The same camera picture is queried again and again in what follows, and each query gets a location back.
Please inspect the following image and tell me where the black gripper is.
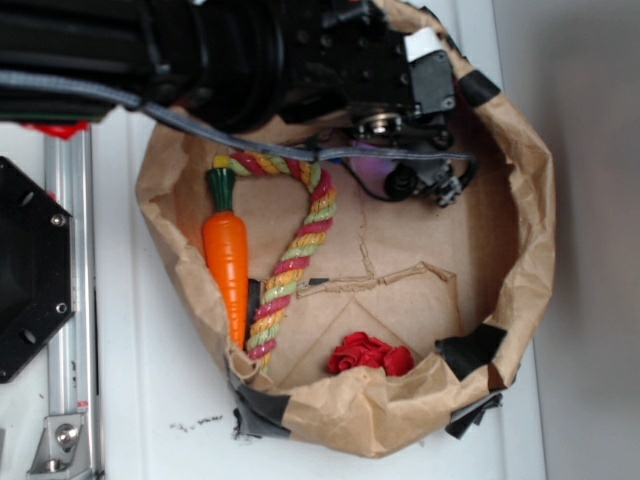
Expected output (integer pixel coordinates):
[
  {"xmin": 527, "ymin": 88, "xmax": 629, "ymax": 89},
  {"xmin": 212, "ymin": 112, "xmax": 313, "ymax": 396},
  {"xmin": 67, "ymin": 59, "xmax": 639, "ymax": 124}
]
[{"xmin": 279, "ymin": 1, "xmax": 475, "ymax": 206}]

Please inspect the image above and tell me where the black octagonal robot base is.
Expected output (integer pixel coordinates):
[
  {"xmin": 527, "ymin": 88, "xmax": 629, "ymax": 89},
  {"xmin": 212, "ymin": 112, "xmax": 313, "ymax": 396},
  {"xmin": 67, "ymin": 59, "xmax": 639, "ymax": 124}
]
[{"xmin": 1, "ymin": 157, "xmax": 73, "ymax": 384}]

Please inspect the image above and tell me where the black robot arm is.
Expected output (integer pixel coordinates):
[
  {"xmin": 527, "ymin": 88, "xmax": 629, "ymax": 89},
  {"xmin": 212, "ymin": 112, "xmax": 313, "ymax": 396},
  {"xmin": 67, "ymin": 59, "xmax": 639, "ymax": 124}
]
[{"xmin": 1, "ymin": 1, "xmax": 478, "ymax": 206}]

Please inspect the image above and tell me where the orange plastic carrot toy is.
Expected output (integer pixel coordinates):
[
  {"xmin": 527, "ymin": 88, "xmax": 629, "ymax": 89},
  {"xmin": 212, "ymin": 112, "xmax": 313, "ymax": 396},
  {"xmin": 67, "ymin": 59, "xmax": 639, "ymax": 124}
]
[{"xmin": 202, "ymin": 168, "xmax": 249, "ymax": 350}]

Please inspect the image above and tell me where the brown paper bag basket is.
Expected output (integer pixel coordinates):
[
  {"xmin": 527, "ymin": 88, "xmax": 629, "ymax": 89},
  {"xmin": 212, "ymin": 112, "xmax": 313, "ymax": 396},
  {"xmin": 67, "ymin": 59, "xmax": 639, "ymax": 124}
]
[{"xmin": 136, "ymin": 1, "xmax": 556, "ymax": 457}]

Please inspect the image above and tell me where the red crumpled paper flower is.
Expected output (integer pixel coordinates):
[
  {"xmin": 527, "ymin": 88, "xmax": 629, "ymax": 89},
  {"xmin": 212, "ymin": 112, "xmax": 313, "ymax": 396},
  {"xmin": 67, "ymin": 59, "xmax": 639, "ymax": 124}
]
[{"xmin": 327, "ymin": 332, "xmax": 415, "ymax": 376}]

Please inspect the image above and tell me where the multicolour twisted rope toy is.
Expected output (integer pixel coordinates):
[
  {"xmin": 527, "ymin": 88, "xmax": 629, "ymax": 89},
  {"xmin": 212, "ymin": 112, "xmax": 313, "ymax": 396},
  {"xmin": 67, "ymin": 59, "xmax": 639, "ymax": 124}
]
[{"xmin": 212, "ymin": 151, "xmax": 337, "ymax": 371}]

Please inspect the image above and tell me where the grey braided cable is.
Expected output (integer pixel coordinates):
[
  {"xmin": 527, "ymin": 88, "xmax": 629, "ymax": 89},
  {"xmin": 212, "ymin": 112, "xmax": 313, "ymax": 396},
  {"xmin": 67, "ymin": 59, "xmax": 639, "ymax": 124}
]
[{"xmin": 0, "ymin": 69, "xmax": 476, "ymax": 164}]

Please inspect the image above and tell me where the aluminium extrusion rail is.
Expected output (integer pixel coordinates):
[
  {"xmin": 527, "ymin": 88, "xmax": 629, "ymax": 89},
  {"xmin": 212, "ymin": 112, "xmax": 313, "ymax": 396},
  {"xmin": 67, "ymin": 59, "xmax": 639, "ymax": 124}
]
[{"xmin": 25, "ymin": 131, "xmax": 103, "ymax": 479}]

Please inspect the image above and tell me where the metal corner bracket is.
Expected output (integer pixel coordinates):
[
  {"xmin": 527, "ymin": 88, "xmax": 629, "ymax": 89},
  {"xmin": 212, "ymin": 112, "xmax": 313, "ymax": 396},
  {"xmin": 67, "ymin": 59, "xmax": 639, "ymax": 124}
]
[{"xmin": 25, "ymin": 413, "xmax": 93, "ymax": 480}]

